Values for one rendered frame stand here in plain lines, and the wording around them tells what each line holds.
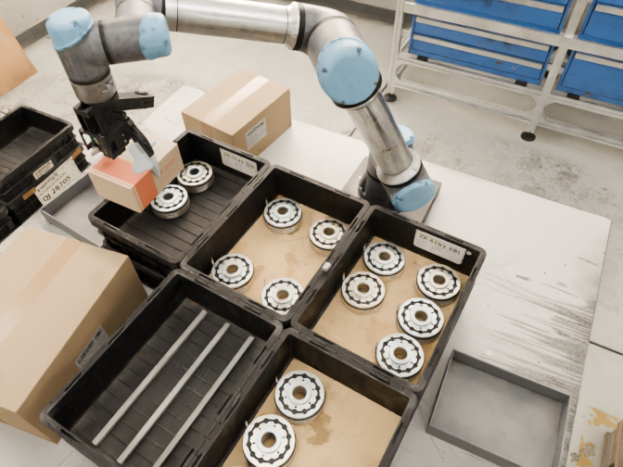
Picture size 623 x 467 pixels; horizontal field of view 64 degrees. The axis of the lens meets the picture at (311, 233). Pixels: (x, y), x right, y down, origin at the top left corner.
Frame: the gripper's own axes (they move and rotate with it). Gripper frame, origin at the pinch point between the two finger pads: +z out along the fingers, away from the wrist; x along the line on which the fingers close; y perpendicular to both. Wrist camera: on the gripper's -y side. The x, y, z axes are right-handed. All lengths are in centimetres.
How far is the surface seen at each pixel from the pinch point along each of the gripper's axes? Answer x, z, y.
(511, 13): 49, 46, -196
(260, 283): 29.5, 26.8, 0.6
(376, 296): 57, 24, -7
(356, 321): 55, 27, 0
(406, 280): 61, 27, -16
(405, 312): 65, 24, -6
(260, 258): 25.7, 26.9, -6.1
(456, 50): 27, 71, -196
